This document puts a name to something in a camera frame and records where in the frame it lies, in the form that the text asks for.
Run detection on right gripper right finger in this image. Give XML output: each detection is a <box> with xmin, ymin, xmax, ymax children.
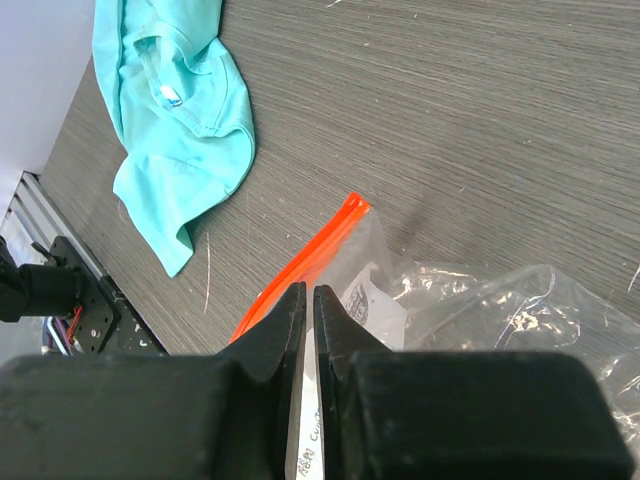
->
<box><xmin>313</xmin><ymin>285</ymin><xmax>635</xmax><ymax>479</ymax></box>

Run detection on teal cloth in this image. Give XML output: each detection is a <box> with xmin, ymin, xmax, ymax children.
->
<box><xmin>92</xmin><ymin>1</ymin><xmax>256</xmax><ymax>276</ymax></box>

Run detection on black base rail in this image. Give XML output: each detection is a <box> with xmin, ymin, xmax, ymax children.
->
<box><xmin>46</xmin><ymin>236</ymin><xmax>166</xmax><ymax>355</ymax></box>

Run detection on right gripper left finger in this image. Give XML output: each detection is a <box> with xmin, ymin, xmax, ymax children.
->
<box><xmin>1</xmin><ymin>283</ymin><xmax>306</xmax><ymax>479</ymax></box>

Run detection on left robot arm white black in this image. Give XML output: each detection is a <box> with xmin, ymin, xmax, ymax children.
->
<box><xmin>1</xmin><ymin>237</ymin><xmax>82</xmax><ymax>323</ymax></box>

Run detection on clear zip bag orange seal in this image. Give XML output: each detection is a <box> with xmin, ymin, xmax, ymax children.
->
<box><xmin>237</xmin><ymin>193</ymin><xmax>639</xmax><ymax>453</ymax></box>

